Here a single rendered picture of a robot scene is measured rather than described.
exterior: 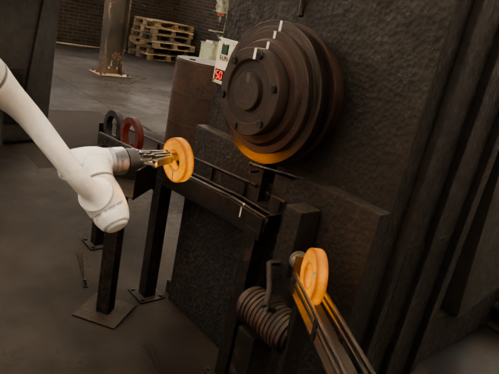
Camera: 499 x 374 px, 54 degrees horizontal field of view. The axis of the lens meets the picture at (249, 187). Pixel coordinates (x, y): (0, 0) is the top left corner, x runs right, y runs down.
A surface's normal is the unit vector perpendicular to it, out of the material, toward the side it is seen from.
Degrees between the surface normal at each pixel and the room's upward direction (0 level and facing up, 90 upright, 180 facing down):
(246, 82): 90
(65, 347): 0
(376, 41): 90
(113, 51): 90
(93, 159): 37
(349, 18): 90
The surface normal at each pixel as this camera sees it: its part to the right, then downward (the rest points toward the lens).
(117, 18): 0.64, 0.36
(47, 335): 0.19, -0.93
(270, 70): -0.74, 0.07
